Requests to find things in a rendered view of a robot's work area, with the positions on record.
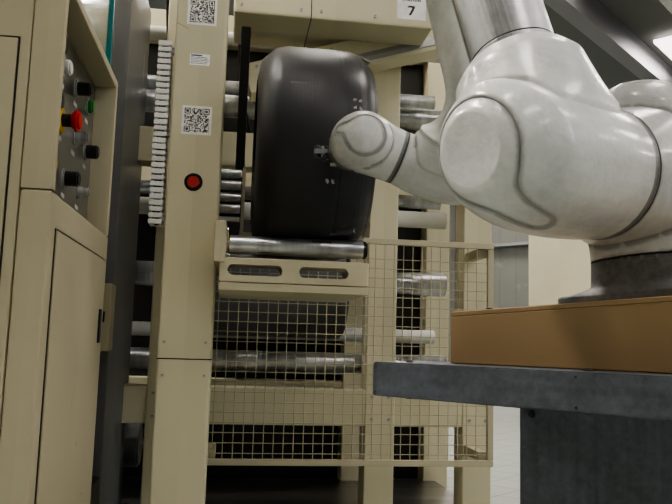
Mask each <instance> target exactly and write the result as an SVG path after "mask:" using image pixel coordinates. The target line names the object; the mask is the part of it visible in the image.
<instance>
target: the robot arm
mask: <svg viewBox="0 0 672 504"><path fill-rule="evenodd" d="M426 5H427V9H428V14H429V18H430V22H431V27H432V31H433V35H434V40H435V44H436V48H437V53H438V57H439V61H440V66H441V70H442V74H443V79H444V84H445V91H446V97H445V104H444V107H443V109H442V112H441V113H440V115H439V116H438V118H437V119H436V120H434V121H433V122H431V123H428V124H424V125H422V127H421V128H420V130H419V131H417V132H416V133H415V134H413V133H410V132H407V131H405V130H403V129H401V128H399V127H397V126H395V125H393V124H392V123H390V122H389V121H387V120H386V119H385V118H383V117H381V116H380V115H378V114H376V113H374V112H370V111H356V112H353V113H350V114H348V115H346V116H345V117H343V118H342V119H341V120H340V121H339V122H338V123H337V124H336V125H335V127H334V128H333V130H332V133H331V136H330V139H329V145H327V146H326V147H325V148H324V146H319V145H314V157H315V158H318V159H319V160H320V161H322V162H327V161H328V162H330V167H333V166H334V167H336V166H337V167H339V168H341V169H343V170H348V171H352V170H353V171H354V172H356V173H360V174H364V175H367V176H370V177H374V178H376V179H379V180H382V181H385V182H387V183H390V184H392V185H394V186H396V187H398V188H399V189H401V190H403V191H405V192H407V193H409V194H412V195H414V196H417V197H420V198H423V199H426V200H429V201H432V202H436V203H441V204H447V205H461V204H462V205H463V206H465V207H466V208H467V209H468V210H469V211H471V212H472V213H473V214H475V215H477V216H478V217H480V218H482V219H483V220H485V221H487V222H489V223H491V224H494V225H496V226H498V227H501V228H504V229H507V230H510V231H514V232H518V233H522V234H527V235H532V236H538V237H544V238H554V239H565V240H582V241H583V242H585V243H587V244H588V246H589V253H590V261H591V287H590V289H589V290H586V291H583V292H580V293H576V294H573V295H568V296H564V297H561V298H559V299H558V304H563V303H577V302H591V301H604V300H618V299H631V298H645V297H659V296H672V83H670V82H667V81H663V80H655V79H645V80H636V81H630V82H626V83H623V84H620V85H617V86H615V87H613V88H611V89H608V88H607V86H606V85H605V83H604V82H603V80H602V79H601V77H600V76H599V74H598V73H597V71H596V69H595V68H594V66H593V65H592V63H591V61H590V60H589V58H588V56H587V55H586V53H585V51H584V49H583V48H582V47H581V46H580V45H579V44H578V43H576V42H574V41H572V40H570V39H568V38H566V37H563V36H560V35H557V34H554V31H553V28H552V26H551V23H550V20H549V17H548V14H547V11H546V8H545V5H544V2H543V0H426Z"/></svg>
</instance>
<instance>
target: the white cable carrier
mask: <svg viewBox="0 0 672 504"><path fill-rule="evenodd" d="M158 45H159V47H158V51H159V52H158V60H157V62H158V64H157V69H158V70H157V78H156V80H157V82H156V87H157V88H156V94H155V100H156V101H155V106H156V107H155V113H154V118H155V119H154V124H155V125H154V127H153V128H154V131H153V136H154V137H153V144H152V148H153V150H152V155H153V156H152V161H153V162H151V167H152V168H151V173H152V175H151V176H150V178H151V180H152V181H150V185H151V187H150V192H151V193H150V194H149V198H150V199H149V205H150V206H149V211H150V212H149V213H148V217H149V218H148V224H150V226H157V227H163V225H164V222H165V215H163V214H164V210H163V208H165V203H164V202H165V197H164V196H165V191H164V190H165V188H166V186H165V184H166V171H167V167H166V165H167V161H166V159H167V153H168V148H167V147H168V142H167V141H168V137H170V130H168V129H169V124H168V123H169V121H170V119H169V117H170V113H169V111H170V105H171V101H170V99H171V95H170V94H171V86H172V84H171V82H172V68H173V66H172V64H173V59H172V58H173V55H175V48H173V44H172V41H166V40H159V42H158ZM170 46H171V47H170ZM169 52H170V53H169ZM169 58H170V59H169ZM169 64H170V65H169ZM168 70H169V71H168ZM159 81H160V82H159ZM167 82H169V83H167Z"/></svg>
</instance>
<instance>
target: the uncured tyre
mask: <svg viewBox="0 0 672 504"><path fill-rule="evenodd" d="M290 81H297V82H310V83H319V84H307V83H294V82H290ZM352 96H355V97H360V98H364V111H370V112H374V113H376V114H378V97H377V88H376V82H375V78H374V74H373V72H372V70H371V69H370V68H369V67H368V66H367V64H366V63H365V62H364V61H363V60H362V59H361V58H360V56H359V55H356V54H354V53H351V52H348V51H341V50H329V49H317V48H305V47H293V46H285V47H280V48H276V49H275V50H273V51H272V52H271V53H270V54H268V55H267V56H266V57H265V58H264V59H262V62H261V66H260V70H259V74H258V79H257V87H256V101H255V117H254V135H253V155H252V177H251V207H250V224H251V231H252V236H261V237H282V238H303V239H324V240H345V241H363V239H364V237H365V234H366V231H367V227H368V223H369V219H370V214H371V209H372V203H373V196H374V189H375V180H376V178H374V177H370V176H367V175H364V174H360V173H356V172H354V171H353V170H352V171H348V170H343V169H341V168H339V167H337V166H336V167H334V166H333V167H330V162H328V161H327V162H322V161H320V160H319V159H318V158H315V157H314V145H319V146H324V148H325V147H326V146H327V145H329V139H330V136H331V133H332V130H333V128H334V127H335V125H336V124H337V123H338V122H339V121H340V120H341V119H342V118H343V117H345V116H346V115H348V114H350V113H353V112H356V111H352ZM324 176H334V177H336V187H333V186H323V185H324Z"/></svg>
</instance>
